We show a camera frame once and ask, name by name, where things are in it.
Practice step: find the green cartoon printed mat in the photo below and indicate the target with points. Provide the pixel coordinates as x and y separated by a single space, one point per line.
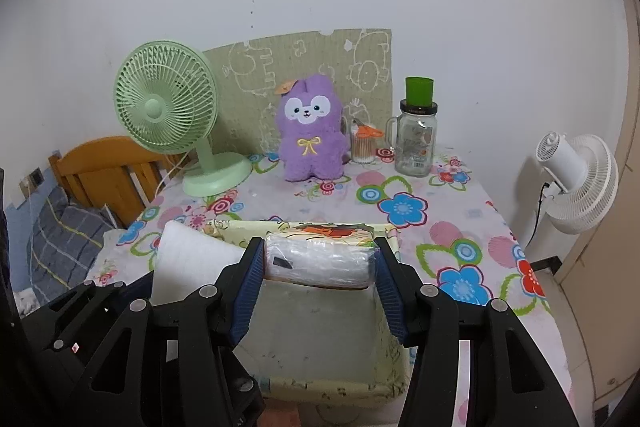
325 57

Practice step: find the blue plaid pillow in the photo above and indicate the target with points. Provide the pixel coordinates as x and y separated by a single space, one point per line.
65 232

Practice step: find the glass jar mug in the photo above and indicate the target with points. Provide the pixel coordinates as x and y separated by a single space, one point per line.
415 147

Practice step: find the yellow printed fabric storage box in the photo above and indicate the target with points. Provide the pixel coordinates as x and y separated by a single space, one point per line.
310 337

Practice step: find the green desk fan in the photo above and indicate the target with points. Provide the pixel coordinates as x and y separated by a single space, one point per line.
160 107

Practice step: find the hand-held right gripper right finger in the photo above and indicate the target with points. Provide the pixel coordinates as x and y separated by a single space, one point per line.
387 292

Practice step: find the green plastic cup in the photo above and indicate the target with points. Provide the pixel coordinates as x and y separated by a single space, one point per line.
419 92

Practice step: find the orange scissors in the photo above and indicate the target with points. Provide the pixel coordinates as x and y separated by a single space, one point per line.
367 132

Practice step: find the wall socket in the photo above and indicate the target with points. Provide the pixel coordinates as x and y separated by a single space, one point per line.
36 178

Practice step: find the purple plush toy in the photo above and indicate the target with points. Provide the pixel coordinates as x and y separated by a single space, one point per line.
310 152

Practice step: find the plastic-wrapped tissue pack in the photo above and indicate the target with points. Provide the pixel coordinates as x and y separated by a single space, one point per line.
320 262

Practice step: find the white crumpled cloth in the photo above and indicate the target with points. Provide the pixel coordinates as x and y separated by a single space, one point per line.
27 302

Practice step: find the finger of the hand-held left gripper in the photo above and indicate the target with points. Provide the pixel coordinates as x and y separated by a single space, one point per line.
107 294

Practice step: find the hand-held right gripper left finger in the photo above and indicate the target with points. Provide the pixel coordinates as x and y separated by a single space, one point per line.
248 292

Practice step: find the white floor fan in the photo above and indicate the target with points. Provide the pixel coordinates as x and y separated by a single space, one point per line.
585 187

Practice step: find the beige cabinet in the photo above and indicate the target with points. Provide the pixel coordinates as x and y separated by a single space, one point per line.
615 282

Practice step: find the clear cotton swab container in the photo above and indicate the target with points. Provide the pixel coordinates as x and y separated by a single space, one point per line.
364 149

